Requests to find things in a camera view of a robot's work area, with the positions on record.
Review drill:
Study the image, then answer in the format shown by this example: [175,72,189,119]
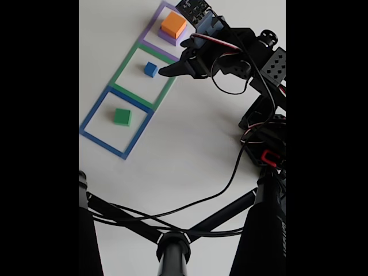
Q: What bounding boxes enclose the green square block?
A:
[112,108,132,127]

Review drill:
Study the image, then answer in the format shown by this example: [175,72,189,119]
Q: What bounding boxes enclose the red clamp piece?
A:
[260,149,281,165]

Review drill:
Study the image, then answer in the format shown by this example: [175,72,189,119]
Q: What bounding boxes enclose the small blue cube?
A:
[143,61,159,79]

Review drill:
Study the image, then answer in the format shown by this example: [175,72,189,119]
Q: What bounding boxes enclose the camera circuit board blue mount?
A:
[175,0,225,37]

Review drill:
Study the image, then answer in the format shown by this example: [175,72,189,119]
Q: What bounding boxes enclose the blue tape square outline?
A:
[79,85,153,160]

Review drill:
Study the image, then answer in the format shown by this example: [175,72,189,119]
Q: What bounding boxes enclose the black tripod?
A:
[79,170,286,276]

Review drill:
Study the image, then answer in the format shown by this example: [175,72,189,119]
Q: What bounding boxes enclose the orange square block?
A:
[160,10,188,39]

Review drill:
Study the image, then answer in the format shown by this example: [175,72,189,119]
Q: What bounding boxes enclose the red white black servo cable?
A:
[191,33,259,94]

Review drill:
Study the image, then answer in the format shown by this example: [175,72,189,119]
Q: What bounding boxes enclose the purple square block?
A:
[157,25,189,46]

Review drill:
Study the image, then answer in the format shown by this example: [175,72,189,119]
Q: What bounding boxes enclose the green tape square outline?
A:
[108,41,182,112]

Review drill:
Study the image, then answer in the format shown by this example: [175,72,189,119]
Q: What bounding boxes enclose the purple tape square outline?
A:
[137,1,199,63]

